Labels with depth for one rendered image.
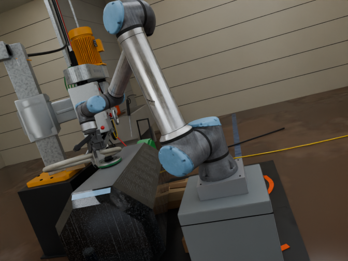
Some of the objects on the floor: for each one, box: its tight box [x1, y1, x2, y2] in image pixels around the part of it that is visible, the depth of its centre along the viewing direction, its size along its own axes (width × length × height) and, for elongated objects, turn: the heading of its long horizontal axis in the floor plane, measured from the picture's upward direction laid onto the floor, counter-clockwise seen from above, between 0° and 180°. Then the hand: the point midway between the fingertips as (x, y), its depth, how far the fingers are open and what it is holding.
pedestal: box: [18, 162, 100, 259], centre depth 297 cm, size 66×66×74 cm
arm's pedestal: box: [178, 164, 284, 261], centre depth 146 cm, size 50×50×85 cm
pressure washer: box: [136, 118, 156, 149], centre depth 408 cm, size 35×35×87 cm
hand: (96, 165), depth 159 cm, fingers closed on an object, 5 cm apart
